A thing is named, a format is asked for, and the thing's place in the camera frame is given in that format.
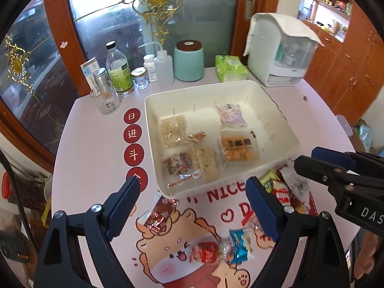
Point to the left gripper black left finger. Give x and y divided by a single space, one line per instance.
60 261

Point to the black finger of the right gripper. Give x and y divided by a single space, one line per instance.
353 161
321 172

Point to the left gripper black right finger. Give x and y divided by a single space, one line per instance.
323 263

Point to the white red barcode snack packet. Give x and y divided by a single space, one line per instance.
298 185

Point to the purple white snack packet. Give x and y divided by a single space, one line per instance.
231 115

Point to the beige rice cracker packet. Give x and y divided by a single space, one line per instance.
173 131

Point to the person's right hand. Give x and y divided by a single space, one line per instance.
365 260

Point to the white red cookie packet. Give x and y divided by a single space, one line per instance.
281 192

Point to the red snowflake candy packet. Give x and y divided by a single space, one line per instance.
155 219

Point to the green yellow snack packet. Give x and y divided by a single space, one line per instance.
268 179

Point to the blue candy wrapper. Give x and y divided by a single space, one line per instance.
241 245

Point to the wooden cabinet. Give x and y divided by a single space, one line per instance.
347 69

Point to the orange cookie packet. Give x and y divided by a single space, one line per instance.
238 146

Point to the mixed nut bar packet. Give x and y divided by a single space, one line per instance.
179 168

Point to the red wrapped candy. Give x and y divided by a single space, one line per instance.
211 252

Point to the oat bar packet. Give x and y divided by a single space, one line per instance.
204 160

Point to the clear glass cup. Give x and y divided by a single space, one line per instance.
107 102

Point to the small orange candy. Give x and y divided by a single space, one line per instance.
197 137

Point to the white plastic storage bin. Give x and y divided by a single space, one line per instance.
276 140

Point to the white desktop organizer cabinet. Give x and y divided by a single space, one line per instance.
276 59

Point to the green tissue pack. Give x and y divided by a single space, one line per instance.
229 68

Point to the silver metal can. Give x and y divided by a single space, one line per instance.
101 79

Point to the small glass jar gold lid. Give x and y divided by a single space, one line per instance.
140 77

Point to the white cloth cover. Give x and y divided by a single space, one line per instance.
288 24

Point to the clear bottle green label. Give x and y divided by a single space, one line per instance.
119 70

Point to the white blue carton box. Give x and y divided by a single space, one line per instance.
88 68

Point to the white squeeze wash bottle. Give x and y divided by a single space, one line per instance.
163 64

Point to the small white pill bottle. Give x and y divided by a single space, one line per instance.
150 67

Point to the teal ceramic canister brown lid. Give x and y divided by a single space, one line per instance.
188 60

